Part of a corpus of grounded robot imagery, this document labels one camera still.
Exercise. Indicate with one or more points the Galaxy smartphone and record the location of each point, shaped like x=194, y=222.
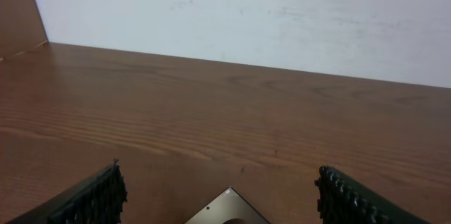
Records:
x=229, y=207

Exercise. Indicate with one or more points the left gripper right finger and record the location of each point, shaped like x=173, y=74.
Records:
x=343, y=200

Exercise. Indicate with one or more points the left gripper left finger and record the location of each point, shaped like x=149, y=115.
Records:
x=96, y=199

